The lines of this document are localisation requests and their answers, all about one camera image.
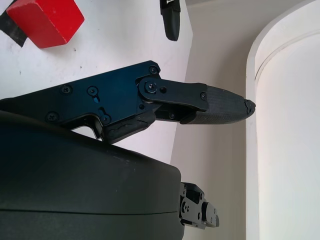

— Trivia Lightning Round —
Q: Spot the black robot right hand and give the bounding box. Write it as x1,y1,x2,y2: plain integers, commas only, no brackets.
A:
0,59,257,240

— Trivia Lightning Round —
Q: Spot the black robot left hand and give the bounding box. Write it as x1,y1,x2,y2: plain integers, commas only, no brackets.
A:
159,0,182,42

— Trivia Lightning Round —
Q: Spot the red cube block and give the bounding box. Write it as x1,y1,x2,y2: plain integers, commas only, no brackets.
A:
6,0,85,50

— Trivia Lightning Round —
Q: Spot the white round container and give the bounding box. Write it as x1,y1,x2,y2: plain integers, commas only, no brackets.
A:
245,0,320,240

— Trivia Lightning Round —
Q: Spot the black tape strip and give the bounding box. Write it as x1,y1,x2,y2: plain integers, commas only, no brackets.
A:
0,11,29,48

